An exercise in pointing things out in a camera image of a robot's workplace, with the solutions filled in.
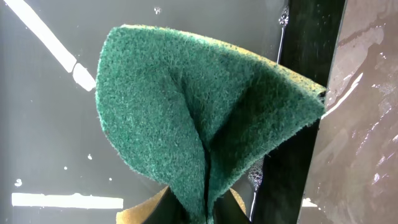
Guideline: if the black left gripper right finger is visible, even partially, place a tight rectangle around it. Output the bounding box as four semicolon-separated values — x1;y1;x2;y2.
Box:
213;190;251;224

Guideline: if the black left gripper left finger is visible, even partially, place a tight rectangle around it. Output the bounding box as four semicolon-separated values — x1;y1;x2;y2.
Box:
149;188;187;224

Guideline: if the green yellow sponge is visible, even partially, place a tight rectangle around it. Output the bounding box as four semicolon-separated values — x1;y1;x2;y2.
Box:
95;25;325;223

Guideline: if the large dark tray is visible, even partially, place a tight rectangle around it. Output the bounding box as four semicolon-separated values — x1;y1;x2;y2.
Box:
298;0;397;224

